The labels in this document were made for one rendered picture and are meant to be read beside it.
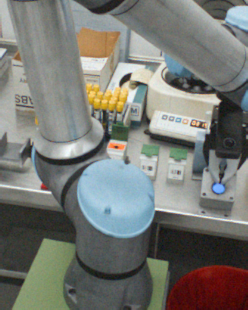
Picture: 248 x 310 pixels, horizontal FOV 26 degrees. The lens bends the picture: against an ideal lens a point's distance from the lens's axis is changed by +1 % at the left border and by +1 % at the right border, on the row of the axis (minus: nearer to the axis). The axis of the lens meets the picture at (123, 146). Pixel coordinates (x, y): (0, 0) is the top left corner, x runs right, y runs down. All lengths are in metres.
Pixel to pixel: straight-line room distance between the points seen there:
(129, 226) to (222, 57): 0.27
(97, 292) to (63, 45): 0.38
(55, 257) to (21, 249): 0.96
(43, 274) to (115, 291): 0.16
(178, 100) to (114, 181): 0.61
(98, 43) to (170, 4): 1.02
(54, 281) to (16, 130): 0.57
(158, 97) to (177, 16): 0.73
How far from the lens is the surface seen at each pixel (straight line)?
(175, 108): 1.41
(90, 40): 1.69
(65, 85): 0.80
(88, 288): 0.89
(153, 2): 0.66
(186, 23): 0.70
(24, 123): 1.47
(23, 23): 0.76
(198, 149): 1.25
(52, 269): 1.00
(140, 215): 0.80
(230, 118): 1.04
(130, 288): 0.89
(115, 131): 1.24
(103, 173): 0.83
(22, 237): 2.02
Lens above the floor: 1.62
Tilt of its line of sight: 33 degrees down
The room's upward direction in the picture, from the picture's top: 3 degrees clockwise
